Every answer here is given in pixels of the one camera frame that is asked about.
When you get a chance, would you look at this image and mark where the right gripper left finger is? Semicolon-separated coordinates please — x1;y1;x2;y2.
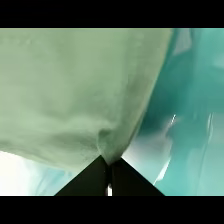
54;154;109;197

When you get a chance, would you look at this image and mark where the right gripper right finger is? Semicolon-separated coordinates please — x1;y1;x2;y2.
110;157;166;197

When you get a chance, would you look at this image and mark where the pale green garment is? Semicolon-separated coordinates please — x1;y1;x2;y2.
0;27;175;172

